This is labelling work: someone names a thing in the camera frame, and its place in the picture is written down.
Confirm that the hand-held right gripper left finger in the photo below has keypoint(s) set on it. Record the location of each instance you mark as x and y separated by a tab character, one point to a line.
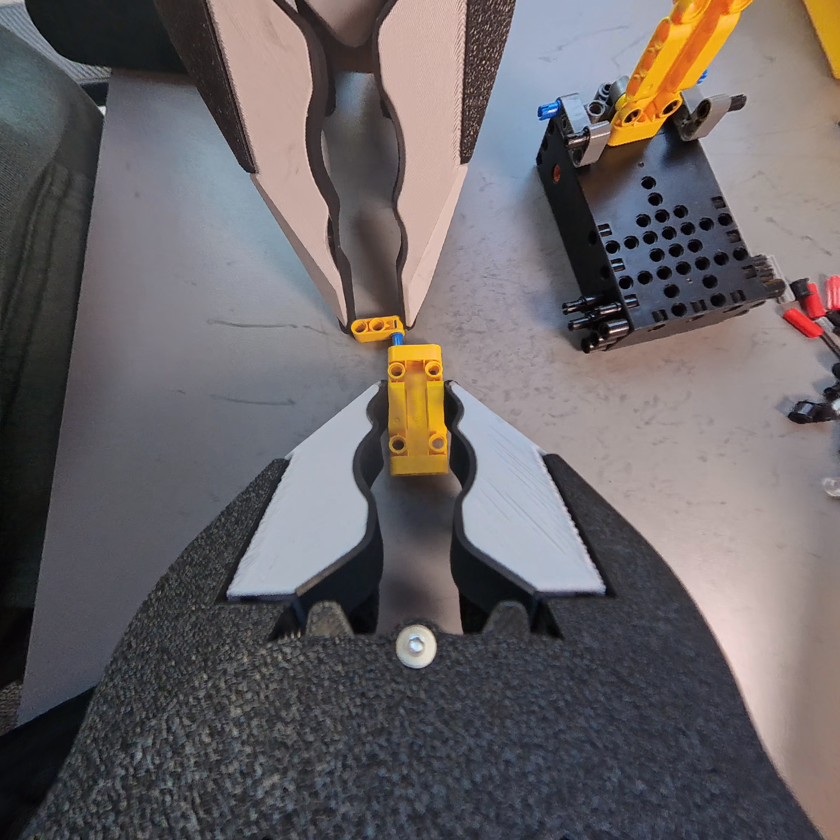
309	519

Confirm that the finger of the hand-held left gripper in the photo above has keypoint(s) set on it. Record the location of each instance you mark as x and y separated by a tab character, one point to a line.
433	131
276	131

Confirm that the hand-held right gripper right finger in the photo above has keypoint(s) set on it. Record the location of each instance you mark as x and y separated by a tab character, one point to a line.
525	519

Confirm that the yellow lego panel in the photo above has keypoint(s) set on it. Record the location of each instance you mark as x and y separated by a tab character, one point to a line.
418	407

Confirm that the small yellow lego beam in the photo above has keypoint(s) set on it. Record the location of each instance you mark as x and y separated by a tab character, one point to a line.
377	324

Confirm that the black lego model yellow beam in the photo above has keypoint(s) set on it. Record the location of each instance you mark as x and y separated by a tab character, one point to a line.
656	223

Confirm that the yellow storage bin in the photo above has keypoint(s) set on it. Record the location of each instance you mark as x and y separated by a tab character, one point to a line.
823	13

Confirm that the pile of loose lego pieces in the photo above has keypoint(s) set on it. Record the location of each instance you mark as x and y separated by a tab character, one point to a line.
814	315

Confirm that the black mesh chair armrest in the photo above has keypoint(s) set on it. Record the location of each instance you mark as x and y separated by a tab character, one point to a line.
105	33

